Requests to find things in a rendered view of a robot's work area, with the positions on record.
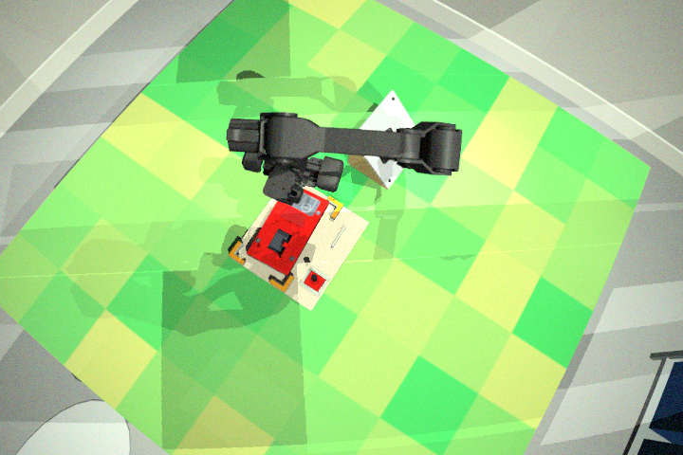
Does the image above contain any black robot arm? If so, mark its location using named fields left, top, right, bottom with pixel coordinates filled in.
left=226, top=112, right=463, bottom=206

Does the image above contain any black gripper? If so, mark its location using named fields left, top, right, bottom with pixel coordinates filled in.
left=242, top=153, right=344, bottom=192

